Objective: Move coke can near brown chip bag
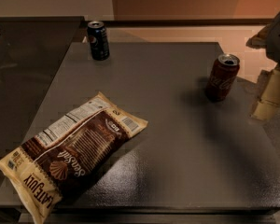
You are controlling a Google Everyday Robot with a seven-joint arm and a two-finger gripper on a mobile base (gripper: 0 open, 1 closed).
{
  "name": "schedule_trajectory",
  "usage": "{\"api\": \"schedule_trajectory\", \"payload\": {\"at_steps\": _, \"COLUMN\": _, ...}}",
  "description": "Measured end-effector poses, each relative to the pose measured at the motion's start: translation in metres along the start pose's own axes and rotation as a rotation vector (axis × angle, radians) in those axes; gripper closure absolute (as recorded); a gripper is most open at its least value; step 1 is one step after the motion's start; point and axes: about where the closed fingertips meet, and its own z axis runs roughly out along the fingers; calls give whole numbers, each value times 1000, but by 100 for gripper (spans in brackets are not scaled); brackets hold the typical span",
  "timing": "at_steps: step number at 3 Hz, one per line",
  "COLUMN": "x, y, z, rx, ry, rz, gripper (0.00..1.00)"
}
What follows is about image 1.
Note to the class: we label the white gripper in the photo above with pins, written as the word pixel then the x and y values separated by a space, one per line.
pixel 268 82

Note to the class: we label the red coke can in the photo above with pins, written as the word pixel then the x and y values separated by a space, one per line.
pixel 224 72

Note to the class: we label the dark blue pepsi can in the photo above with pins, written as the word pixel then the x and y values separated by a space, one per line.
pixel 97 36

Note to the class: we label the brown chip bag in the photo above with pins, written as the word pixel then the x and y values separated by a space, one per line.
pixel 59 160

